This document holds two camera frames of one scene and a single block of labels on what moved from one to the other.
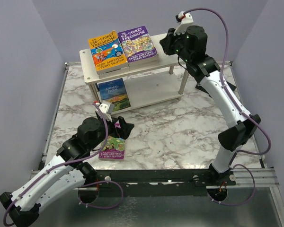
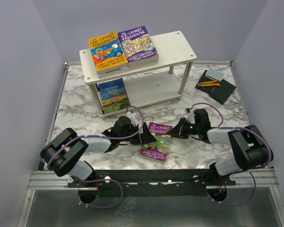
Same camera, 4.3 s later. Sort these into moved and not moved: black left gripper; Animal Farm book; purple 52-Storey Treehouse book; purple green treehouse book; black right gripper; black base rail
Moved: black right gripper; purple green treehouse book; black left gripper
Not moved: Animal Farm book; purple 52-Storey Treehouse book; black base rail
